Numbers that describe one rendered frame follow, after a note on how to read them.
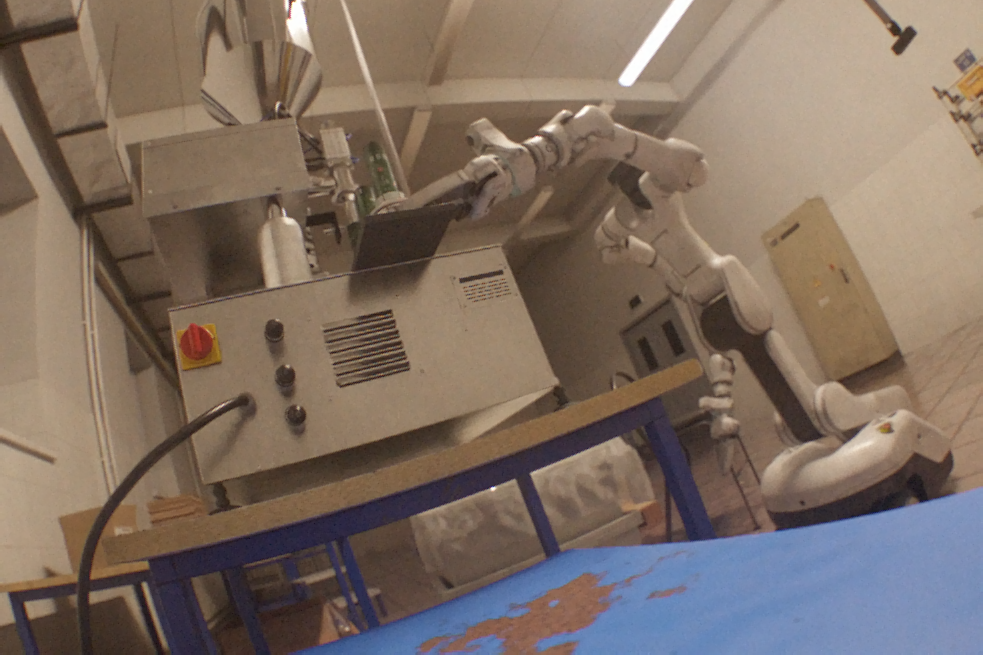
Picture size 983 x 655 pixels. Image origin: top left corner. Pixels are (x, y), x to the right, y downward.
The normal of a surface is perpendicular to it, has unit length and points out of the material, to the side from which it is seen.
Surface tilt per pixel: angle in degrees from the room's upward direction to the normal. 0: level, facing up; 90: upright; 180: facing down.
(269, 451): 90
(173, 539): 90
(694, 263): 116
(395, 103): 90
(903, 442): 91
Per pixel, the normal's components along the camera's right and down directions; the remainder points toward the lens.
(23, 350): 0.32, -0.44
